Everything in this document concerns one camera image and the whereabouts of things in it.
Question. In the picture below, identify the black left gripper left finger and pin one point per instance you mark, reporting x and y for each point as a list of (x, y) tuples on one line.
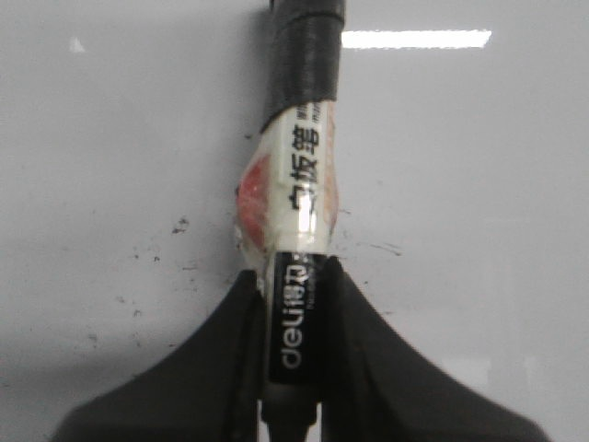
[(206, 390)]

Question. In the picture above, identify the white glossy whiteboard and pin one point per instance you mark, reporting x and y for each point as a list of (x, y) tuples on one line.
[(462, 162)]

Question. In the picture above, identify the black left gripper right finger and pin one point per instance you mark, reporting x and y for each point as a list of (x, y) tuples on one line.
[(377, 387)]

